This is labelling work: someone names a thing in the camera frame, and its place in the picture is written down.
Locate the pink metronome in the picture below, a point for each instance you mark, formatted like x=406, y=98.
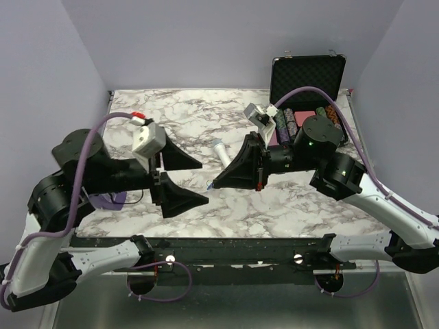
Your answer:
x=273, y=140

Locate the pink card stack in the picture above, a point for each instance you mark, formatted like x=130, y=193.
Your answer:
x=301, y=116

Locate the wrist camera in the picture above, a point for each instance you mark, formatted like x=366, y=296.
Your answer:
x=263, y=119
x=148, y=139

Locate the purple box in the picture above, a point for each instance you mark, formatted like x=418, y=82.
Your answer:
x=111, y=201

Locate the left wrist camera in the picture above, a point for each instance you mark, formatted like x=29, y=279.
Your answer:
x=148, y=139

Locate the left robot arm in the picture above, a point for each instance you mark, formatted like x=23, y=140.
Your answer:
x=41, y=271

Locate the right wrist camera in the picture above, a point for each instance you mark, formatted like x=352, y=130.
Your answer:
x=263, y=119

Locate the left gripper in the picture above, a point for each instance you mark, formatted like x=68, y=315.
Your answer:
x=173, y=198

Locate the white toy microphone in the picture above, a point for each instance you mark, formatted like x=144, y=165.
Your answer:
x=220, y=150

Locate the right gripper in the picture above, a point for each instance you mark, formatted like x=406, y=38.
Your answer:
x=250, y=168

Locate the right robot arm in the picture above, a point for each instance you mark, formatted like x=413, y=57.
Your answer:
x=410, y=243

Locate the black mounting rail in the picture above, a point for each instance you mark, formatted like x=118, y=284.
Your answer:
x=229, y=261

